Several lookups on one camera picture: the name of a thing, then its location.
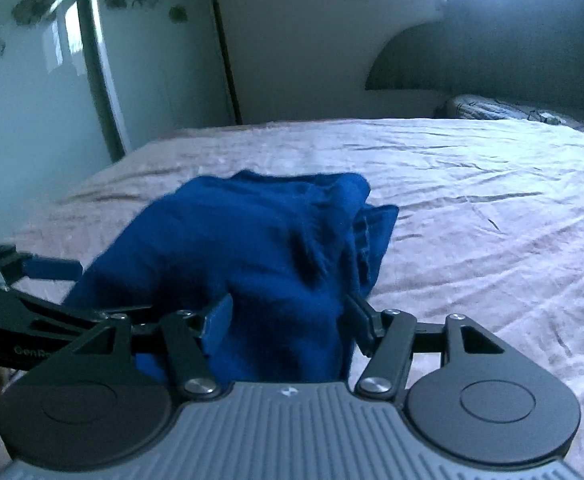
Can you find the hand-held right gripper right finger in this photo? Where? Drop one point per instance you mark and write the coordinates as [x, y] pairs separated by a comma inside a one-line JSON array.
[[359, 317]]

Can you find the patterned pillow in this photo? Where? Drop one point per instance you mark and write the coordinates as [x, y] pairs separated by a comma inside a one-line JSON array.
[[497, 109]]

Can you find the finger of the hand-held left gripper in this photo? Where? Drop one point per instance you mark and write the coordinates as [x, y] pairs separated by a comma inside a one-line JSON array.
[[54, 268], [47, 312]]

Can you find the bed with pink sheet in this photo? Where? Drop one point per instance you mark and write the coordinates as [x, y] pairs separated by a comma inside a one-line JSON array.
[[472, 210]]

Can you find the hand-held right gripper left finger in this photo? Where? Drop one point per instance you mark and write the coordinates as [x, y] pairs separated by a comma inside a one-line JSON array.
[[219, 317]]

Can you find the wardrobe with floral glass doors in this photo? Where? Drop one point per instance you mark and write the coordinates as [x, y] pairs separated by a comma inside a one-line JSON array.
[[22, 110]]

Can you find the blue sweater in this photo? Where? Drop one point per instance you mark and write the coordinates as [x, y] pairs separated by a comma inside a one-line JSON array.
[[252, 250]]

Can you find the dark cloud-shaped headboard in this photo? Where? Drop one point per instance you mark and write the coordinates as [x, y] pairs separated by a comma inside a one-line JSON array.
[[497, 45]]

